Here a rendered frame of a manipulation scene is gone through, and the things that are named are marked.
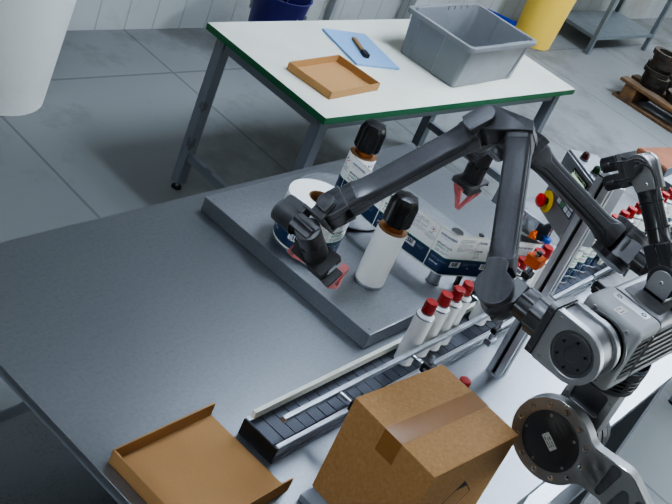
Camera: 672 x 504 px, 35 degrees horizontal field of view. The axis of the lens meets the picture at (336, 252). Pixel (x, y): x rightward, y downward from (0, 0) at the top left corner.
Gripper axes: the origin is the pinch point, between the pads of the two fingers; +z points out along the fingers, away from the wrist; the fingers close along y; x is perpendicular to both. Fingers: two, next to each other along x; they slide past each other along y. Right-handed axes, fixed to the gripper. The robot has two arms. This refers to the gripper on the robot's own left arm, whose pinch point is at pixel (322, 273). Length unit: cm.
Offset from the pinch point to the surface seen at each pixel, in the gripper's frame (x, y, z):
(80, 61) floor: -51, 287, 187
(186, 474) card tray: 53, -14, 1
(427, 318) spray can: -17.7, -13.0, 31.3
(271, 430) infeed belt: 32.2, -14.8, 12.0
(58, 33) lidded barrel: -37, 243, 122
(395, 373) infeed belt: -3.9, -13.9, 41.4
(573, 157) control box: -74, -12, 23
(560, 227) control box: -60, -20, 31
